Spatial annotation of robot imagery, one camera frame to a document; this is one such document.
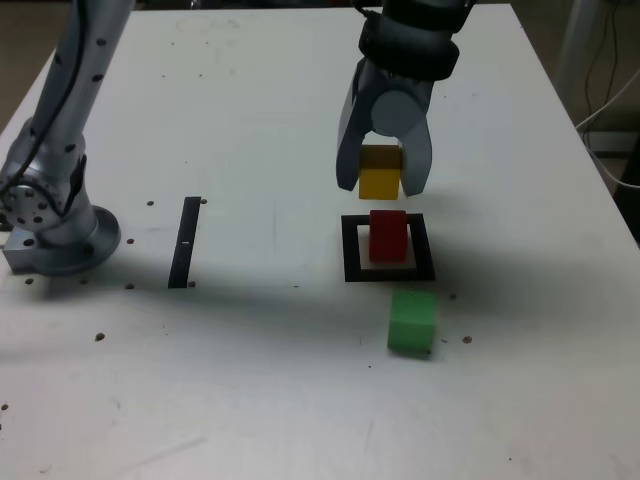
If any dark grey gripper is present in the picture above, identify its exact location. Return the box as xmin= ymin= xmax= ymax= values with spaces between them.
xmin=334 ymin=58 xmax=435 ymax=200

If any yellow cube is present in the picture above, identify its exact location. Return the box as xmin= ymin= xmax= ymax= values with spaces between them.
xmin=358 ymin=144 xmax=405 ymax=201

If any red cube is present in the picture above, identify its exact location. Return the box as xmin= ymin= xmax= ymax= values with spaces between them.
xmin=368 ymin=209 xmax=409 ymax=265

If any green cube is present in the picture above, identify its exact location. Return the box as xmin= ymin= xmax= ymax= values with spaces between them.
xmin=386 ymin=289 xmax=437 ymax=358

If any black tape square outline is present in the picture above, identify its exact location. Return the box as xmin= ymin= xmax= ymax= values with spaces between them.
xmin=340 ymin=213 xmax=437 ymax=284

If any black tape strip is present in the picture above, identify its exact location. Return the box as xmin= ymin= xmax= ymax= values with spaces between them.
xmin=167 ymin=196 xmax=202 ymax=290

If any dark box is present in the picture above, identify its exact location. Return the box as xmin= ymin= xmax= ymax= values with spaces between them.
xmin=582 ymin=130 xmax=640 ymax=157

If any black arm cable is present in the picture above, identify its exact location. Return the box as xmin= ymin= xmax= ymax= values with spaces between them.
xmin=0 ymin=0 xmax=384 ymax=194

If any white cable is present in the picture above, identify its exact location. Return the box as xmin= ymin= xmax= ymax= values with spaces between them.
xmin=574 ymin=69 xmax=640 ymax=190

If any white post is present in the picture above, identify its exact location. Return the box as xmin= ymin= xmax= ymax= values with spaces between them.
xmin=552 ymin=0 xmax=604 ymax=101

